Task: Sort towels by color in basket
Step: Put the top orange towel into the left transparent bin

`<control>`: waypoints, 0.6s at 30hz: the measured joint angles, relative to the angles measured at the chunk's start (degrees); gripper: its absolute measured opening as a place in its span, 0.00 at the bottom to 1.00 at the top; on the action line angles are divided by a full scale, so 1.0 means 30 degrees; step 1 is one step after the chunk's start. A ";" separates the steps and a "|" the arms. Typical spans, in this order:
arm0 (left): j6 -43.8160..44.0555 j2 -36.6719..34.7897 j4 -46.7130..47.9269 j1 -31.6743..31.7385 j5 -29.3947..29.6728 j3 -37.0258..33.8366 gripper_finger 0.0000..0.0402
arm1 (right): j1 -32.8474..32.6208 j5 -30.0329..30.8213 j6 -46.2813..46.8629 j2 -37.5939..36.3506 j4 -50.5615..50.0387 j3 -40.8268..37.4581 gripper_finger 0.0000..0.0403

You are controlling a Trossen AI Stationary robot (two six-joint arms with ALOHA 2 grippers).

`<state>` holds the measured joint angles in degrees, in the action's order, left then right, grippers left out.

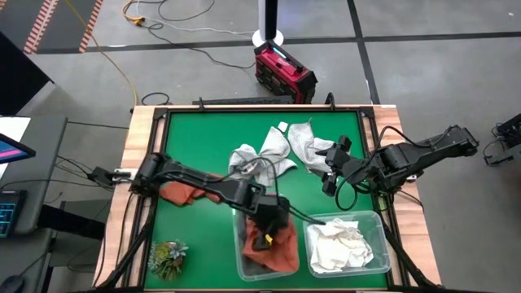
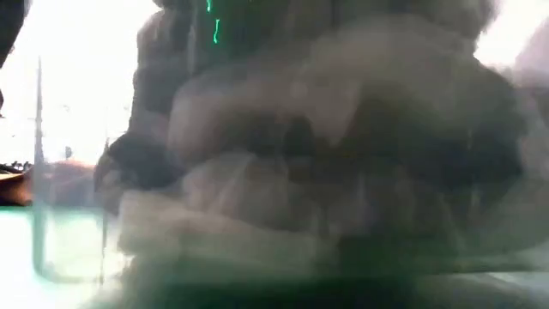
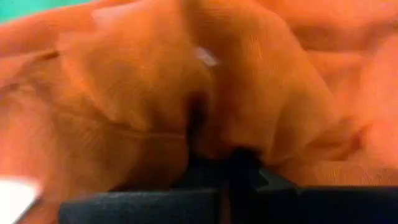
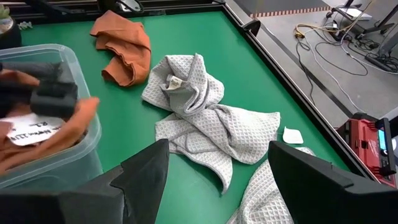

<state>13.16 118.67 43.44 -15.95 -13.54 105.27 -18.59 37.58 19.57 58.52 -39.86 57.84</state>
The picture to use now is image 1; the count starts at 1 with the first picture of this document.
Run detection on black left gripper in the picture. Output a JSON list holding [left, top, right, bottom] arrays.
[[250, 194, 292, 251]]

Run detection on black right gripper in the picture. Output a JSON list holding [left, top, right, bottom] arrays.
[[315, 136, 361, 197]]

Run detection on orange towel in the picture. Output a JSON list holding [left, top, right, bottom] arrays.
[[158, 181, 224, 208], [242, 214, 301, 273]]

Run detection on clear plastic bin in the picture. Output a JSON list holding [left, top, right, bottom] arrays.
[[303, 210, 392, 278], [231, 209, 301, 282]]

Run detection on light grey towel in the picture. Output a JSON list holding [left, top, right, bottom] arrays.
[[256, 120, 299, 180], [287, 119, 339, 176], [227, 142, 269, 187]]

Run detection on white red-striped towel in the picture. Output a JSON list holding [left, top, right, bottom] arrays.
[[309, 227, 374, 274]]

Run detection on green table mat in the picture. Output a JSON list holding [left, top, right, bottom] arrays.
[[144, 110, 390, 290]]

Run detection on red and black toolbox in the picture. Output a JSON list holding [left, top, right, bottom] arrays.
[[254, 39, 319, 105]]

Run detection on small succulent plant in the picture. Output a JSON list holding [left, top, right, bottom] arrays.
[[147, 238, 190, 282]]

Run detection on long black bar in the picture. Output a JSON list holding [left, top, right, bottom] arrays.
[[192, 96, 295, 107]]

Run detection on white tower fan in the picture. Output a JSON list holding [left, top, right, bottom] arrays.
[[252, 0, 285, 48]]

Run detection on black power adapter box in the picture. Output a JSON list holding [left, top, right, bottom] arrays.
[[89, 165, 134, 188]]

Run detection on black desk crossbar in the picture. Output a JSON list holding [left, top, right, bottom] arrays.
[[38, 203, 107, 241]]

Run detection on grey desk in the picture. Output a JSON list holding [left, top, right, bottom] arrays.
[[0, 116, 69, 245]]

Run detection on black computer mouse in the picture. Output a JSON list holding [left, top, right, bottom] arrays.
[[0, 274, 26, 293]]

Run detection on backlit keyboard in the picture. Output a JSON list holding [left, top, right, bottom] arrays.
[[0, 190, 28, 240]]

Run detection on computer screen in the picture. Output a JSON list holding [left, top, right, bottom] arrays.
[[0, 133, 37, 164]]

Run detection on black panel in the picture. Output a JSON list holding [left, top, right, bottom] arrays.
[[0, 32, 55, 117]]

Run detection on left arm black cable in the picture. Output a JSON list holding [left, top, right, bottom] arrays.
[[221, 156, 282, 205]]

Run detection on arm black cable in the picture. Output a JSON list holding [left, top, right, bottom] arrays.
[[335, 125, 455, 212], [221, 156, 282, 205]]

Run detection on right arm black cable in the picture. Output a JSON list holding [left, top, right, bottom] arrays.
[[335, 125, 455, 212]]

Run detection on black diagonal frame strut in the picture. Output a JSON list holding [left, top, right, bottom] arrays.
[[95, 194, 159, 291], [374, 195, 440, 291]]

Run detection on black floor cable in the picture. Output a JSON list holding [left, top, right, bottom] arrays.
[[145, 22, 256, 70], [157, 0, 217, 23]]

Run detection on white floor cable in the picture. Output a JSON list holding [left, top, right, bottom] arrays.
[[136, 0, 256, 37]]

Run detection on coiled black cable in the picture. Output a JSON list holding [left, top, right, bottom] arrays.
[[141, 92, 172, 106]]

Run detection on yellow extension cord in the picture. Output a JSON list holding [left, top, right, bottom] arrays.
[[121, 0, 147, 28]]

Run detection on thin yellow cable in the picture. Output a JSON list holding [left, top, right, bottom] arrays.
[[64, 0, 139, 107]]

